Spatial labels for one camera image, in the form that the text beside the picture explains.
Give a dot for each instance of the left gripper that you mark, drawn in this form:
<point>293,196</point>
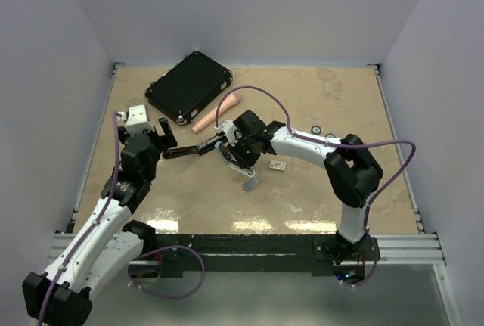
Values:
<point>162,144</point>

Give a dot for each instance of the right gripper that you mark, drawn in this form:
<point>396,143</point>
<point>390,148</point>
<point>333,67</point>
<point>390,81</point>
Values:
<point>244,162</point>

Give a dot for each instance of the blue white stapler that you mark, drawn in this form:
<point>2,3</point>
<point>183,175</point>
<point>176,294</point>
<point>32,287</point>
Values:
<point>231,162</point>

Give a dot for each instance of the staple box sleeve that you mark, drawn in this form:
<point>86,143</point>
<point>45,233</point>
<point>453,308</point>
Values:
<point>278,165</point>

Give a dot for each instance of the black stapler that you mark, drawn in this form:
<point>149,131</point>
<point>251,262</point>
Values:
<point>199,149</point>

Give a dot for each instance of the staple tray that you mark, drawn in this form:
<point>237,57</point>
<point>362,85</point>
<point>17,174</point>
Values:
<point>250,184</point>

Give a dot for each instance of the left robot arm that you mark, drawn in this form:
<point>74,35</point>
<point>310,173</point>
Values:
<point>63,294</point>

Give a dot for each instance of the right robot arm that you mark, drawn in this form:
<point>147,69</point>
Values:
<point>353,172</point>

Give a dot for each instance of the pink cylindrical tube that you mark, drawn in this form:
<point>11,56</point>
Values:
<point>226,104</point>

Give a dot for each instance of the black hard case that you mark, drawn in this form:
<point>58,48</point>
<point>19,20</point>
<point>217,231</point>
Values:
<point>187,88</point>

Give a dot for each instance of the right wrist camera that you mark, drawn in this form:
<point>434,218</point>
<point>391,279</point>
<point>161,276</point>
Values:
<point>230,131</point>

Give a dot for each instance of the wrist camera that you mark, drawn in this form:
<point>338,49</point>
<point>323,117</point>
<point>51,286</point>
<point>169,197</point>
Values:
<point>230,131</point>
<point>138,120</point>

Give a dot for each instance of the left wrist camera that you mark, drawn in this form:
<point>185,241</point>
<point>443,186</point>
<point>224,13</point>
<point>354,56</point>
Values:
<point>138,120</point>

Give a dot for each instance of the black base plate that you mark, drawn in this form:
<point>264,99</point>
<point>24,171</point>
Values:
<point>318,255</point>

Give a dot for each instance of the aluminium rail frame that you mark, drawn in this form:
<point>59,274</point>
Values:
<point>343,102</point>

